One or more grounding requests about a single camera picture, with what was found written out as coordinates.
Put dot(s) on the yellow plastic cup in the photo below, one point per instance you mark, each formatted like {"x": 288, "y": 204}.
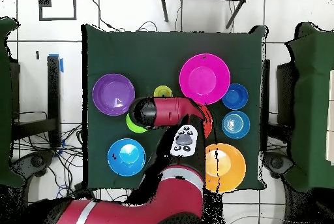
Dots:
{"x": 163, "y": 90}

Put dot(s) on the red plastic bowl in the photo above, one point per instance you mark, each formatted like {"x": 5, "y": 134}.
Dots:
{"x": 208, "y": 122}

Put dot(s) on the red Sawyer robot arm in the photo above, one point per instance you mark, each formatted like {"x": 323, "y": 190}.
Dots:
{"x": 169, "y": 111}

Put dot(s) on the small green ribbed bowl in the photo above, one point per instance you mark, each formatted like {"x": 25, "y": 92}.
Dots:
{"x": 131, "y": 127}

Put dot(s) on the pink plastic bowl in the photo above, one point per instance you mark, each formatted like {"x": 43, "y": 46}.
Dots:
{"x": 204, "y": 79}

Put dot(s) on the purple plastic bowl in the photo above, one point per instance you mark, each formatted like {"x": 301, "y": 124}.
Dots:
{"x": 113, "y": 94}

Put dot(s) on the dark green table cloth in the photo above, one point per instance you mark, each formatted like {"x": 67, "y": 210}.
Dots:
{"x": 146, "y": 59}

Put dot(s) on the bright blue plastic bowl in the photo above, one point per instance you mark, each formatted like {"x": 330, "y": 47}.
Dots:
{"x": 126, "y": 157}

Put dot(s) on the small dark blue bowl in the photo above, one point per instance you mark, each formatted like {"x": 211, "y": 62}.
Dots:
{"x": 235, "y": 96}

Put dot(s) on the translucent teal plastic bowl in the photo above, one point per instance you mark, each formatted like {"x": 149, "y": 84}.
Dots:
{"x": 236, "y": 124}

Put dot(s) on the orange plastic bowl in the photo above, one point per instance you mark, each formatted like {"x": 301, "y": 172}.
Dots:
{"x": 232, "y": 166}

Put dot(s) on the blue tape strip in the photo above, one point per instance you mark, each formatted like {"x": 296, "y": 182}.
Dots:
{"x": 61, "y": 65}

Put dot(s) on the black power box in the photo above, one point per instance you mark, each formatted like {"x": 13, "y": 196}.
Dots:
{"x": 83, "y": 191}

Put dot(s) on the green cloth side table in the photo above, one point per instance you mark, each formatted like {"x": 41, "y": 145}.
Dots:
{"x": 5, "y": 103}
{"x": 313, "y": 103}

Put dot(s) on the white box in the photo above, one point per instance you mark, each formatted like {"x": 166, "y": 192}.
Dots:
{"x": 330, "y": 130}

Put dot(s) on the black table frame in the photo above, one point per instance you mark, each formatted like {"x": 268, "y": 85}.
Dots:
{"x": 53, "y": 98}

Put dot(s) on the black pedestal foot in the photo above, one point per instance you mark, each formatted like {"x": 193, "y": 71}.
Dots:
{"x": 36, "y": 160}
{"x": 278, "y": 161}

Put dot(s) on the grey square frame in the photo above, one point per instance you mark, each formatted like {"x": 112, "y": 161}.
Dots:
{"x": 57, "y": 18}

